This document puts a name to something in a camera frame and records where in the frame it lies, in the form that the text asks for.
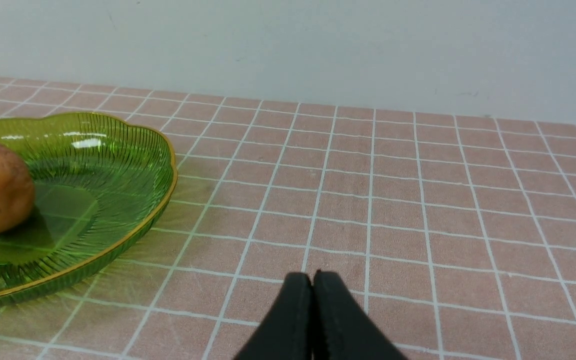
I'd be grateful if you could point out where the pink checkered tablecloth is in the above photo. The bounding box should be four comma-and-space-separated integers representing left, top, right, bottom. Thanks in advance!
0, 78, 576, 360

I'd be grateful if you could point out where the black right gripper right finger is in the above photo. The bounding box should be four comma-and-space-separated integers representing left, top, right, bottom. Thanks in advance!
312, 270, 407, 360

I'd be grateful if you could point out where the green glass plate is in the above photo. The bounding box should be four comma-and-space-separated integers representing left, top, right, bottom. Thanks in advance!
0, 111, 178, 308

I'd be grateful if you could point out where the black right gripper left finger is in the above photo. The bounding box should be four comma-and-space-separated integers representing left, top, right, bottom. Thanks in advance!
234, 272, 313, 360

